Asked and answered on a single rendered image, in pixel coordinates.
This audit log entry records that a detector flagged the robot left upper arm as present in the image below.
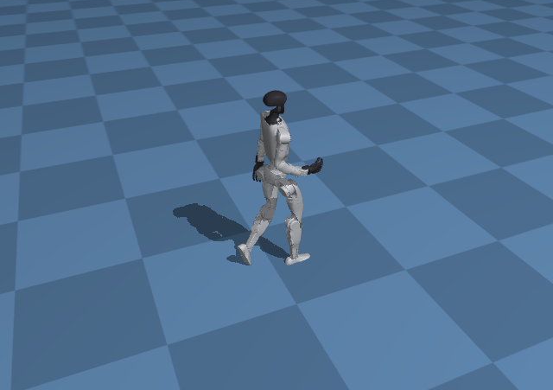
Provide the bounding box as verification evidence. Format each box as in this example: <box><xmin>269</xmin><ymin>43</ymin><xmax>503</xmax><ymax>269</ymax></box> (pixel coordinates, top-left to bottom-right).
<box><xmin>260</xmin><ymin>111</ymin><xmax>270</xmax><ymax>141</ymax></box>

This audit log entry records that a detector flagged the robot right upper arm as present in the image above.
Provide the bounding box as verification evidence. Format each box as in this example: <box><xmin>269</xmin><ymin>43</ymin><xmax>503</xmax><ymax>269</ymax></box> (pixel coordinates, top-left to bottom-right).
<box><xmin>274</xmin><ymin>128</ymin><xmax>291</xmax><ymax>171</ymax></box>

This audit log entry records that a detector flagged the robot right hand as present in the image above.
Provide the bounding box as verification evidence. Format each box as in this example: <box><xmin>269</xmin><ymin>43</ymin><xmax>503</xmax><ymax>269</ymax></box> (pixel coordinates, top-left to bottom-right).
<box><xmin>302</xmin><ymin>157</ymin><xmax>323</xmax><ymax>175</ymax></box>

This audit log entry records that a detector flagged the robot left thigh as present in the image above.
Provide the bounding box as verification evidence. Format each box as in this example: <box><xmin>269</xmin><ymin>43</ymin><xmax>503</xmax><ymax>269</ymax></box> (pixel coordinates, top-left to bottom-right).
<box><xmin>256</xmin><ymin>164</ymin><xmax>278</xmax><ymax>219</ymax></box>

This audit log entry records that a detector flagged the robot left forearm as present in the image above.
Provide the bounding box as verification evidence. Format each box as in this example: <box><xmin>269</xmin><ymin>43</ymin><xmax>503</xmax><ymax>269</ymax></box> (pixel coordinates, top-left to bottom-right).
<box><xmin>257</xmin><ymin>137</ymin><xmax>266</xmax><ymax>162</ymax></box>

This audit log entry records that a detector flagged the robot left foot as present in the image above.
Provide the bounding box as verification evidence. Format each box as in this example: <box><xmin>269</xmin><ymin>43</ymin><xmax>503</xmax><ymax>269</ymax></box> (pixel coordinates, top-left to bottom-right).
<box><xmin>237</xmin><ymin>244</ymin><xmax>251</xmax><ymax>265</ymax></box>

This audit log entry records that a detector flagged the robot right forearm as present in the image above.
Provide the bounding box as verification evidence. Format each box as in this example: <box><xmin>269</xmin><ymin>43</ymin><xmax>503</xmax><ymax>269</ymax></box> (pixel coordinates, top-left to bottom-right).
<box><xmin>278</xmin><ymin>163</ymin><xmax>308</xmax><ymax>176</ymax></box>

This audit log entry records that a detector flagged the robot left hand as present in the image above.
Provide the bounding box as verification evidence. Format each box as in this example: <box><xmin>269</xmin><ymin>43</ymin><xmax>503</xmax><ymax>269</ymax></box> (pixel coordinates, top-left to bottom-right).
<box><xmin>252</xmin><ymin>155</ymin><xmax>264</xmax><ymax>182</ymax></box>

